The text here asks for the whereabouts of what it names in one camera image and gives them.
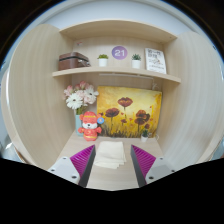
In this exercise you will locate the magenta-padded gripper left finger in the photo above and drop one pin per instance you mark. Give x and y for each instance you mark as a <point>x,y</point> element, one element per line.
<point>65,169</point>

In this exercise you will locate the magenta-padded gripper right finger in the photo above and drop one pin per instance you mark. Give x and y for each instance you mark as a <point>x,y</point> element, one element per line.
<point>158,168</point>

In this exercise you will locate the cream towel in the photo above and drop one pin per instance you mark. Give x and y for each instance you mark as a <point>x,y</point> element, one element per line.
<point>110,155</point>

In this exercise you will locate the small potted plant white pot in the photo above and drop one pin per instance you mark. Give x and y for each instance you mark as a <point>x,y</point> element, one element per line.
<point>144,138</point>

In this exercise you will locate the red plush mouse toy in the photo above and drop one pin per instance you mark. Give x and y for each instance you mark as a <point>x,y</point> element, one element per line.
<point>89,131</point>

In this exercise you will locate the teal vase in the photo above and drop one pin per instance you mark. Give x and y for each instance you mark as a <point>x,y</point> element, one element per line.
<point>78,125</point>

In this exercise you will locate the yellow poppy painting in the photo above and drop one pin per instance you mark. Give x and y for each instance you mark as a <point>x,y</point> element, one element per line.
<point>133,103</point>

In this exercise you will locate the pink and white flower bouquet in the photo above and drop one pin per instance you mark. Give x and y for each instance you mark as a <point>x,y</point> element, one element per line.
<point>80,98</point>

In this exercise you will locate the white light bar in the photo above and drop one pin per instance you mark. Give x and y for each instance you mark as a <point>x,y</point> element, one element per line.
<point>126,76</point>

